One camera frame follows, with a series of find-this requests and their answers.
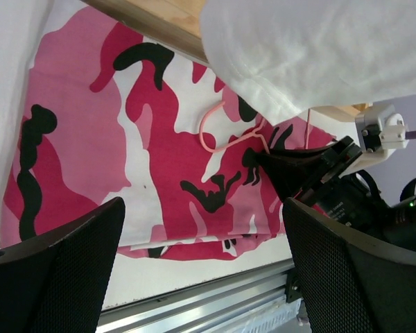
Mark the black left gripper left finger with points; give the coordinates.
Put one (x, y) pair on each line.
(56, 282)

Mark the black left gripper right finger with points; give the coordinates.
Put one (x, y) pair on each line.
(350, 281)

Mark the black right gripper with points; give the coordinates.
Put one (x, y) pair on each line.
(316, 178)

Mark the pink wire clothes hanger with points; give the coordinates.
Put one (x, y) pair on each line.
(223, 134)

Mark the pink camouflage trousers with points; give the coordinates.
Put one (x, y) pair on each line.
(105, 115)

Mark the white printed t-shirt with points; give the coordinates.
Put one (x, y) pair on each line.
(388, 66)

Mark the wooden clothes rack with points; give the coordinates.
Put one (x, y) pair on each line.
(166, 27)

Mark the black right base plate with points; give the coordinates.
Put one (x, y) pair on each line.
(293, 290)

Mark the slotted cable duct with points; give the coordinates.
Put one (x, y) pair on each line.
(290, 317)

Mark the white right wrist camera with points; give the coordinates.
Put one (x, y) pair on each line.
(381, 131)

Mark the aluminium frame rail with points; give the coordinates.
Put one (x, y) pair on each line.
(204, 307)

